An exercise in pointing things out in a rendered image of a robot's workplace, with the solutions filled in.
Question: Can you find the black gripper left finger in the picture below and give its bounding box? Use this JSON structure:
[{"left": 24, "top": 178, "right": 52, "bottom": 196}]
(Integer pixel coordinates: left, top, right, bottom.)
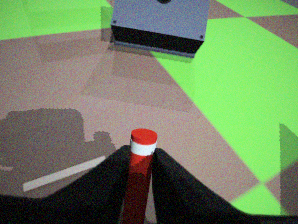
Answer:
[{"left": 0, "top": 145, "right": 131, "bottom": 224}]

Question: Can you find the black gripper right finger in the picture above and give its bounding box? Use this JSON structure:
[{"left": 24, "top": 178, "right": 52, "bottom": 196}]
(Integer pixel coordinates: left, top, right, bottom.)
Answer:
[{"left": 152, "top": 148, "right": 298, "bottom": 224}]

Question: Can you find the red peg with white band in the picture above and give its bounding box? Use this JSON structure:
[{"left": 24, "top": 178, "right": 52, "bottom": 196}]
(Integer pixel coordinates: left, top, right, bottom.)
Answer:
[{"left": 122, "top": 129, "right": 157, "bottom": 224}]

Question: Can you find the blue-grey flat panel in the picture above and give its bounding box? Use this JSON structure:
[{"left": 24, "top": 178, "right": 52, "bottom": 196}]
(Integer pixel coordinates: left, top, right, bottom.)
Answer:
[{"left": 111, "top": 0, "right": 210, "bottom": 58}]

